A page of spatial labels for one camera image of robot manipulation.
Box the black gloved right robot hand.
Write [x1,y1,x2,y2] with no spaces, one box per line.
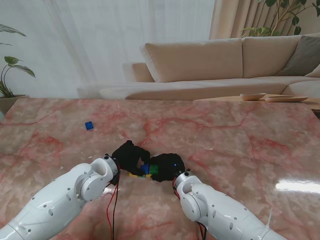
[149,152,187,183]

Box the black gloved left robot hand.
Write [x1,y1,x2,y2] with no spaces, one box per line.
[111,140,152,177]

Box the wooden coffee table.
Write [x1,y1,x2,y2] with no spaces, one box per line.
[193,95,320,111]

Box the wooden bowl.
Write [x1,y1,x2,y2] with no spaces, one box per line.
[239,92,267,102]

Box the beige corner sofa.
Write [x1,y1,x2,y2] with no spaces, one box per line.
[76,33,320,101]

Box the white sheer curtain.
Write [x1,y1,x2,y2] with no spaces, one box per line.
[0,0,216,99]

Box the beige plant pot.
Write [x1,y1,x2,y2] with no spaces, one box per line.
[0,94,31,116]

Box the flat wooden tray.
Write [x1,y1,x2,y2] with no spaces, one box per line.
[264,95,309,103]

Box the broad-leaf potted plant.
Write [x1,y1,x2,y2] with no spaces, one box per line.
[0,23,36,99]

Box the beige curtain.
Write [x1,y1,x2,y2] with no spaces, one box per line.
[208,0,283,40]

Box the beige sofa pillow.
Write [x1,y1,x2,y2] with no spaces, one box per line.
[304,65,320,78]

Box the grey sofa cushion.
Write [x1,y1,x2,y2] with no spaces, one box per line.
[275,35,320,77]

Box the tall leafy houseplant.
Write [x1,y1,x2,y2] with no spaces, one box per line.
[240,0,308,38]

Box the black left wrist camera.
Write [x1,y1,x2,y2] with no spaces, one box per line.
[109,171,122,186]

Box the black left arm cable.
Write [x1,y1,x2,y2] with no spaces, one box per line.
[111,182,120,240]

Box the red left arm cable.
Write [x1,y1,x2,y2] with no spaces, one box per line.
[106,184,119,240]

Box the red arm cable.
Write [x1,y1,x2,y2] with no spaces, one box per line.
[172,181,208,240]
[106,184,119,240]

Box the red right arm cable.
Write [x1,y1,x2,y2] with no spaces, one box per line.
[172,181,208,240]

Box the white cable tie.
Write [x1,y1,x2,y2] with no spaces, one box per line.
[265,206,274,230]

